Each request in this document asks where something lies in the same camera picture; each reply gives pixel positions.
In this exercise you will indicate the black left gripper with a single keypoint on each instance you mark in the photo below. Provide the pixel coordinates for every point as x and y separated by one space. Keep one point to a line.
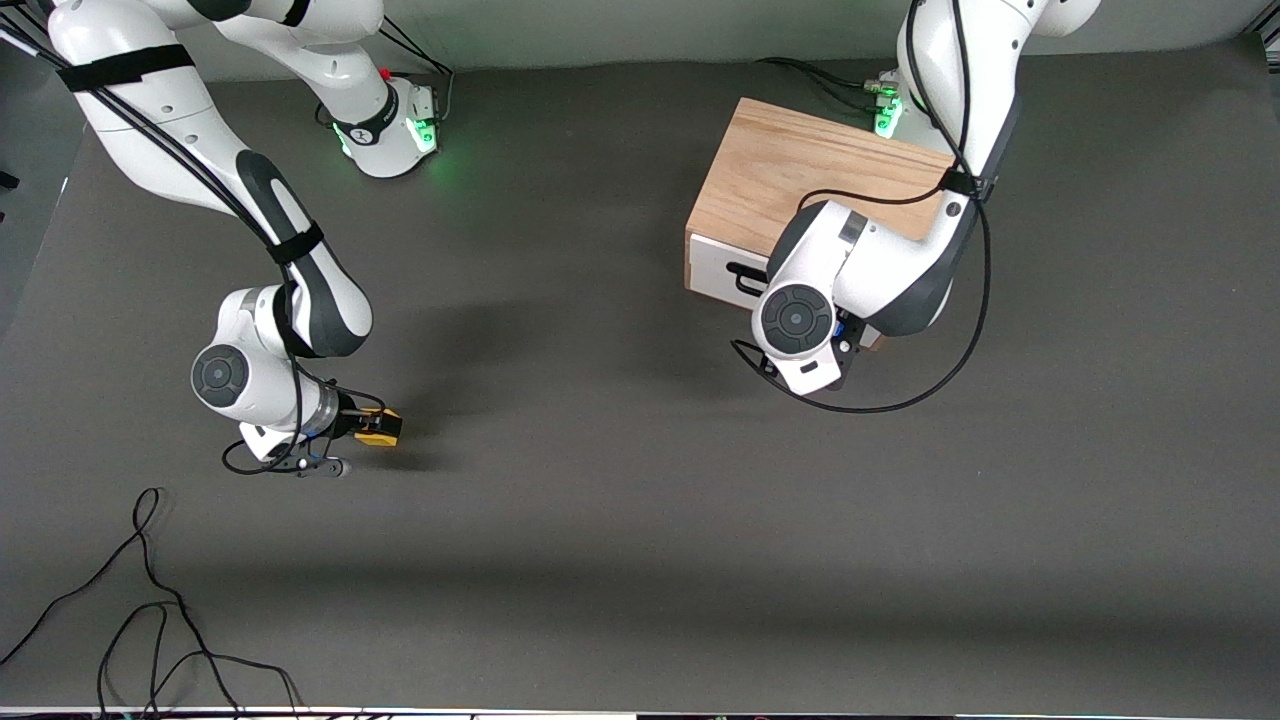
854 327

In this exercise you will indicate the wooden drawer with white front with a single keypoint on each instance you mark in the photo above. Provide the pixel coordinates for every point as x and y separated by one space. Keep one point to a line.
712 265

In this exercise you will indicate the wooden drawer cabinet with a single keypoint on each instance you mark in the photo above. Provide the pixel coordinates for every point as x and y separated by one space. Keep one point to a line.
800 160

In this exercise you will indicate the yellow wooden cube block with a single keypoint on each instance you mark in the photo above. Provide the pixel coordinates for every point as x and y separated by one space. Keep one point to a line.
378 430

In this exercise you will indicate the aluminium frame rail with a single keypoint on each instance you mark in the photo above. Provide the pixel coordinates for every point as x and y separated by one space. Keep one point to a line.
1272 45

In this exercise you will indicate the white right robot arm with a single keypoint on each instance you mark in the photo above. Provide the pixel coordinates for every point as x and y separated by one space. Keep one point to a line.
150 130

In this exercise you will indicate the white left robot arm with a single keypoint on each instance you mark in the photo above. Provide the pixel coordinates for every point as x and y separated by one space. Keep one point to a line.
870 270

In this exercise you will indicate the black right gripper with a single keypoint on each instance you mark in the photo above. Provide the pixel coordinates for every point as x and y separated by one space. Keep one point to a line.
348 415

